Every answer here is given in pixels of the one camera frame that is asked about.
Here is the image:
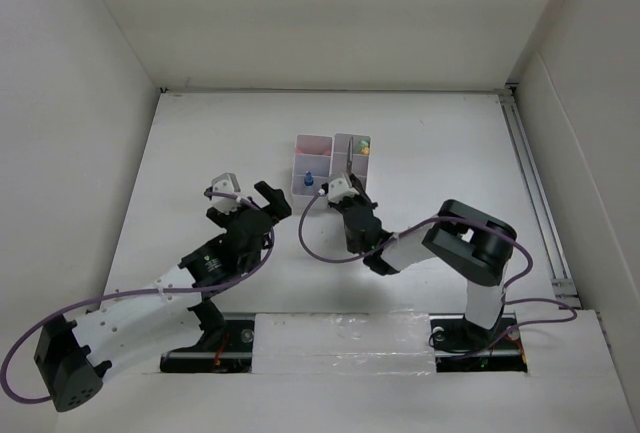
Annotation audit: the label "blue capped glue bottle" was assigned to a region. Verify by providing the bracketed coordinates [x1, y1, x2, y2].
[303, 171, 314, 188]

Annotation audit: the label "black handled scissors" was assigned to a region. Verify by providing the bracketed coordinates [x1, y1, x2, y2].
[345, 136, 367, 195]

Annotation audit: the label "red highlighter pen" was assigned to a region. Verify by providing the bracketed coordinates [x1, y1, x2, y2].
[296, 142, 332, 156]

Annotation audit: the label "green capped correction tape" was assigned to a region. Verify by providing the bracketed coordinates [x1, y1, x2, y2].
[354, 140, 370, 154]

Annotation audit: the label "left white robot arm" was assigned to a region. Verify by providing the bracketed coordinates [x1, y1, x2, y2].
[34, 174, 292, 412]

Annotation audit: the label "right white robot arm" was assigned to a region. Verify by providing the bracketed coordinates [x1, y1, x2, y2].
[328, 194, 517, 347]

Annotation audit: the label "left white compartment organizer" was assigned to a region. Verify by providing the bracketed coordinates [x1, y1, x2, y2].
[291, 134, 333, 212]

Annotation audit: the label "white compartment organizer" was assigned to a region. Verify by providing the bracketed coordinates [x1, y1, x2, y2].
[330, 133, 371, 181]
[291, 134, 333, 212]

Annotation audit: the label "right white compartment organizer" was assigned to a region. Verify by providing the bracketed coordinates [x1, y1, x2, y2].
[330, 133, 371, 181]

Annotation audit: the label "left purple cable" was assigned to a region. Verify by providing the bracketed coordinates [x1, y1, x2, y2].
[0, 191, 276, 402]

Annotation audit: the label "purple cable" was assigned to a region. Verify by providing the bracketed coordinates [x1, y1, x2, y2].
[298, 190, 579, 359]
[0, 191, 276, 402]

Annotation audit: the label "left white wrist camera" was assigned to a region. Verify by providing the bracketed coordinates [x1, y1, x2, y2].
[204, 173, 241, 214]

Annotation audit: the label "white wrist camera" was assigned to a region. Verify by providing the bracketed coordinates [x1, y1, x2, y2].
[319, 172, 358, 204]
[204, 173, 241, 214]

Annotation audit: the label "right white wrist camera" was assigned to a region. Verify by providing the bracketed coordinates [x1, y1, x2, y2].
[319, 172, 358, 204]

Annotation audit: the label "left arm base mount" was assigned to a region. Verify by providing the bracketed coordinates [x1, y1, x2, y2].
[159, 300, 256, 374]

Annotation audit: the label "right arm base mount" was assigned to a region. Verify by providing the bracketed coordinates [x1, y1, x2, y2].
[428, 315, 528, 373]

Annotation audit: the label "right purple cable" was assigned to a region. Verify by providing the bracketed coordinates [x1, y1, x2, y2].
[298, 190, 579, 359]

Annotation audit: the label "aluminium rail right side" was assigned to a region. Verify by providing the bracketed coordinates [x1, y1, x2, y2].
[498, 83, 582, 309]

